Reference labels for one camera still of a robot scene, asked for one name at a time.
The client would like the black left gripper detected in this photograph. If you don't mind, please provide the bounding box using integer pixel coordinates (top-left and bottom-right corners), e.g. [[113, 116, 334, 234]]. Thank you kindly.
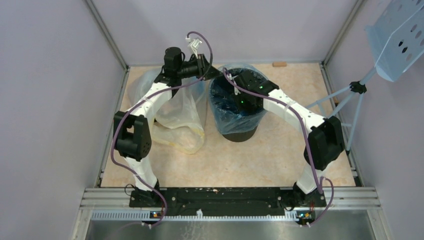
[[176, 53, 223, 81]]

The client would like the blue plastic trash bag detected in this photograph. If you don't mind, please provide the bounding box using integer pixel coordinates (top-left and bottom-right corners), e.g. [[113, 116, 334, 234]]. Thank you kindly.
[[207, 63, 271, 135]]

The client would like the black ribbed trash bin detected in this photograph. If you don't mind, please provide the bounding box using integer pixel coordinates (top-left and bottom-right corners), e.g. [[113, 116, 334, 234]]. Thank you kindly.
[[209, 67, 270, 143]]

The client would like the large translucent yellowish trash bag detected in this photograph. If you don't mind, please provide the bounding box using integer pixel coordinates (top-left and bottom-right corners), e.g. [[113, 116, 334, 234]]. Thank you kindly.
[[125, 66, 208, 154]]

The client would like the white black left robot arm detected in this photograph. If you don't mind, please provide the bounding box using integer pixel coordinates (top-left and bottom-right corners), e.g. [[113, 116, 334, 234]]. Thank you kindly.
[[110, 47, 219, 207]]

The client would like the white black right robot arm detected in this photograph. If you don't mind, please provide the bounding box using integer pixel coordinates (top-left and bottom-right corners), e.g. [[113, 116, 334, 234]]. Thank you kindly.
[[223, 70, 345, 206]]

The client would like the small tan wooden block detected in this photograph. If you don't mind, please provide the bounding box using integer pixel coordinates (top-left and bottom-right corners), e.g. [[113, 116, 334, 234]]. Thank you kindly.
[[272, 61, 287, 68]]

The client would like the light blue tripod stand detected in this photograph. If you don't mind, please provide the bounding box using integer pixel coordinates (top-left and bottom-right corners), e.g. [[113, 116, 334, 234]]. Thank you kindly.
[[304, 67, 379, 156]]

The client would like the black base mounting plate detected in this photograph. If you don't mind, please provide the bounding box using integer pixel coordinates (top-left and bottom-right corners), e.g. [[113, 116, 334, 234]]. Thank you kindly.
[[129, 186, 327, 217]]

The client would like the perforated light blue metal panel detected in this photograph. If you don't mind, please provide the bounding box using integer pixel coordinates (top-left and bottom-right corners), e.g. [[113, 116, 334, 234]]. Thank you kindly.
[[365, 0, 424, 82]]

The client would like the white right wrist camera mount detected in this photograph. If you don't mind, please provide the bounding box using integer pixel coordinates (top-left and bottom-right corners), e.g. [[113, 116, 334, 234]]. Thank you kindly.
[[227, 73, 240, 96]]

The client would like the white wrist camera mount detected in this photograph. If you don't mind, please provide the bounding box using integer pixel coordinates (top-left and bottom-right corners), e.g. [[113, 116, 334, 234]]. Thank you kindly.
[[227, 73, 240, 96], [185, 36, 203, 58]]

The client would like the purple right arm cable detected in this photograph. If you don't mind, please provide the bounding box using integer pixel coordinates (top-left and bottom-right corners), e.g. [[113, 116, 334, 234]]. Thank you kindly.
[[221, 67, 335, 228]]

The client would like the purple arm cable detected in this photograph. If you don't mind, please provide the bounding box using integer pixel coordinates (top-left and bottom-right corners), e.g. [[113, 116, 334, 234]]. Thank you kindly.
[[109, 31, 214, 229], [221, 67, 335, 228]]

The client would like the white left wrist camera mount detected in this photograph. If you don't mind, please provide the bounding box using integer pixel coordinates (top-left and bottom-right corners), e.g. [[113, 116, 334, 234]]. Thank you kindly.
[[185, 36, 203, 58]]

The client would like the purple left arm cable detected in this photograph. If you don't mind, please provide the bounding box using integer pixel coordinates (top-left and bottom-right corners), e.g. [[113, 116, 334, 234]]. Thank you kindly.
[[109, 31, 214, 229]]

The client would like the white toothed cable rail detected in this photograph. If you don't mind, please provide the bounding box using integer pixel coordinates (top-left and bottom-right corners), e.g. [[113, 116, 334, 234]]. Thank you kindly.
[[91, 210, 313, 222]]

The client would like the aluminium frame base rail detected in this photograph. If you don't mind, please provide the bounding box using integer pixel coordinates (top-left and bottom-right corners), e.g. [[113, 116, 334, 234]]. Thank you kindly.
[[72, 186, 394, 240]]

